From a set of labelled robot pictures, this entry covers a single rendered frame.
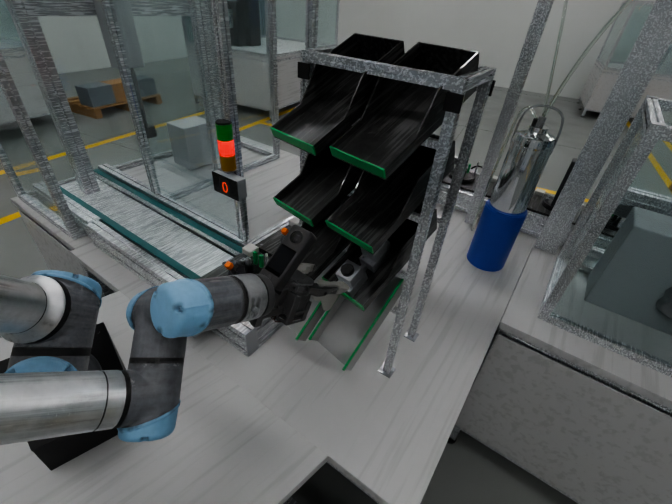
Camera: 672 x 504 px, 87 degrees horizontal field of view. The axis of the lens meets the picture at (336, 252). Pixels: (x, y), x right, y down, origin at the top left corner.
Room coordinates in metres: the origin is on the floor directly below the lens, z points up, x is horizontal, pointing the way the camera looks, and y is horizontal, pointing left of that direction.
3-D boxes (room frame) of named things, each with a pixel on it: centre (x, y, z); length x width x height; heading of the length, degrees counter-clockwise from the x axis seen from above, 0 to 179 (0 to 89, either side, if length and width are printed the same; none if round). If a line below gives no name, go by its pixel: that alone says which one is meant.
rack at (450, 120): (0.80, -0.09, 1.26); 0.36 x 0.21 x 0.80; 58
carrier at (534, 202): (1.61, -1.08, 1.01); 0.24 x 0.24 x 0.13; 58
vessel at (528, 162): (1.25, -0.65, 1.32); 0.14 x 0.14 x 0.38
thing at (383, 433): (1.27, 0.04, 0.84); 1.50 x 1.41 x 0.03; 58
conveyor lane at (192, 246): (1.07, 0.52, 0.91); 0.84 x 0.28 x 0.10; 58
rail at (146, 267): (0.91, 0.60, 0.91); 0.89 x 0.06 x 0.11; 58
